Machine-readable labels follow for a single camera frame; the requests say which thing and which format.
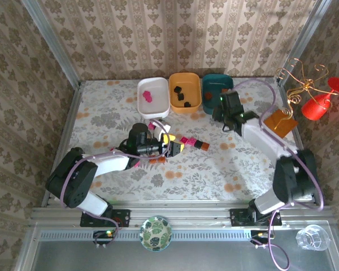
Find teal plastic container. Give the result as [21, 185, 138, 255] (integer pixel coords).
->
[202, 73, 234, 115]

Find white plastic container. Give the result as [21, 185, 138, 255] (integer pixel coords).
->
[137, 77, 171, 120]

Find orange plastic container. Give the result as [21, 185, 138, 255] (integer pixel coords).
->
[168, 72, 202, 115]

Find orange acrylic plate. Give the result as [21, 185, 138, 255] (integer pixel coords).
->
[263, 109, 299, 139]

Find red plastic goblet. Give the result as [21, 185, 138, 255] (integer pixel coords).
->
[301, 77, 339, 122]

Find leaf pattern bowl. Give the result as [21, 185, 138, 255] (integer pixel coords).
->
[139, 216, 173, 252]

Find small black controller board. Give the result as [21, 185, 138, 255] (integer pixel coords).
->
[92, 229, 114, 247]

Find clear glass cup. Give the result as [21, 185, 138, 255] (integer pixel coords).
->
[295, 224, 330, 252]

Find aluminium side rail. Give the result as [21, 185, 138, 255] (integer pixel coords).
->
[41, 81, 84, 209]
[276, 75, 303, 152]

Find long aluminium base rail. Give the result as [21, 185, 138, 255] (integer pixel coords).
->
[30, 207, 337, 228]

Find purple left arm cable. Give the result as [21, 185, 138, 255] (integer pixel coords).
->
[60, 118, 172, 248]

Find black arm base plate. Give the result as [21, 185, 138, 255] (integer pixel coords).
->
[79, 208, 131, 228]
[229, 208, 283, 227]

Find gold wire stand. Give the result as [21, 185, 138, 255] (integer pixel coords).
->
[275, 58, 329, 131]

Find aluminium frame post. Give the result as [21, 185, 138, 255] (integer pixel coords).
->
[282, 0, 330, 71]
[20, 0, 82, 88]

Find grey slotted cable duct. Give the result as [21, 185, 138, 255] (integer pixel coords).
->
[38, 229, 253, 242]

